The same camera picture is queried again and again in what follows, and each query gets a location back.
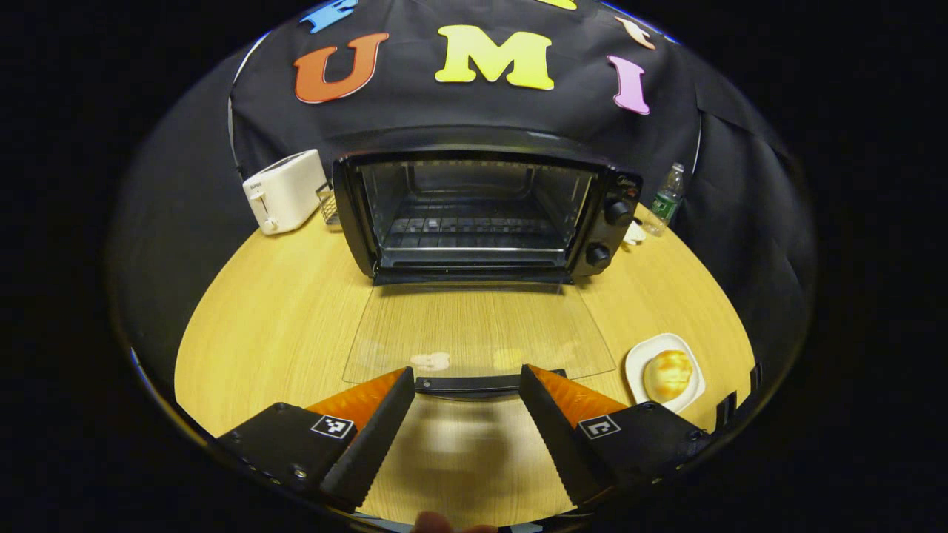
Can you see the golden bread bun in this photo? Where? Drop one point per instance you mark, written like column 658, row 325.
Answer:
column 668, row 376

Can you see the white toaster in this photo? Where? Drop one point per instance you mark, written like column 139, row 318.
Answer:
column 285, row 189

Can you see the black electric oven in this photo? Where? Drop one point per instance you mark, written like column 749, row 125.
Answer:
column 611, row 237

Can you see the black bracket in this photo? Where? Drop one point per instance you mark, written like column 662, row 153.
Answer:
column 756, row 377
column 726, row 411

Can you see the clear plastic water bottle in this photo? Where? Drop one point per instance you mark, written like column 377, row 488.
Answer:
column 665, row 203

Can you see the white divided snack dish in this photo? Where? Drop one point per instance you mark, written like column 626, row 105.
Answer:
column 635, row 233

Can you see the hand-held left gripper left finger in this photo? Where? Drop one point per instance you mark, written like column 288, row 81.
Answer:
column 370, row 437

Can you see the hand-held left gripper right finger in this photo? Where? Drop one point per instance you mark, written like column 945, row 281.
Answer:
column 555, row 429

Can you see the white square plate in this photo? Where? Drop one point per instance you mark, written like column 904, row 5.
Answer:
column 644, row 370

